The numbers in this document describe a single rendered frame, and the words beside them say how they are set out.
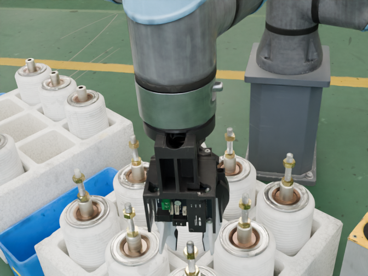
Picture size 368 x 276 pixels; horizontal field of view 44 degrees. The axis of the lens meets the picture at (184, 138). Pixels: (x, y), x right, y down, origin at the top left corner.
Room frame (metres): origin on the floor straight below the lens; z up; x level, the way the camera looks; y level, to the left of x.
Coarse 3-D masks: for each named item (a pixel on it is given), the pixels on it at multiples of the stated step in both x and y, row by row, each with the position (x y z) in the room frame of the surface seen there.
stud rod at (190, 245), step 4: (188, 244) 0.39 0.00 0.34; (192, 244) 0.39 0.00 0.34; (188, 248) 0.38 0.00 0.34; (192, 248) 0.38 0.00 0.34; (188, 252) 0.38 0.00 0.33; (192, 252) 0.38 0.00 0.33; (188, 260) 0.38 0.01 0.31; (192, 260) 0.38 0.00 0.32; (188, 264) 0.39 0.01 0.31; (192, 264) 0.38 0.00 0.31; (188, 268) 0.39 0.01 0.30; (192, 268) 0.38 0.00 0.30; (192, 272) 0.38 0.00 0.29
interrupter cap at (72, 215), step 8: (96, 200) 0.58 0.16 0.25; (104, 200) 0.57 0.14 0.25; (72, 208) 0.56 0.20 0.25; (96, 208) 0.56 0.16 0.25; (104, 208) 0.56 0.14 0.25; (64, 216) 0.54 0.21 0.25; (72, 216) 0.54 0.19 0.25; (80, 216) 0.54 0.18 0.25; (88, 216) 0.54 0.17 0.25; (96, 216) 0.54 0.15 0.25; (104, 216) 0.54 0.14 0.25; (72, 224) 0.52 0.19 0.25; (80, 224) 0.52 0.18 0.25; (88, 224) 0.52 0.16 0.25; (96, 224) 0.52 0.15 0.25
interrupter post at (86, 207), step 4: (88, 200) 0.55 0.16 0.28; (80, 204) 0.54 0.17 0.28; (84, 204) 0.54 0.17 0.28; (88, 204) 0.55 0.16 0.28; (92, 204) 0.55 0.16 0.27; (80, 208) 0.54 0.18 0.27; (84, 208) 0.54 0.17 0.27; (88, 208) 0.54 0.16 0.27; (92, 208) 0.55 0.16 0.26; (80, 212) 0.55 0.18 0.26; (84, 212) 0.54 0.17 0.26; (88, 212) 0.54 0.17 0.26; (92, 212) 0.55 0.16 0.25; (84, 216) 0.54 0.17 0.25
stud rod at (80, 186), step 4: (76, 168) 0.56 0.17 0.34; (76, 172) 0.55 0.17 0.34; (80, 172) 0.55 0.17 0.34; (76, 176) 0.55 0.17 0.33; (80, 176) 0.55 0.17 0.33; (80, 184) 0.55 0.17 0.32; (80, 188) 0.55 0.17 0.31; (84, 188) 0.55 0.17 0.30; (80, 192) 0.55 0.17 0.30; (84, 192) 0.55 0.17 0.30
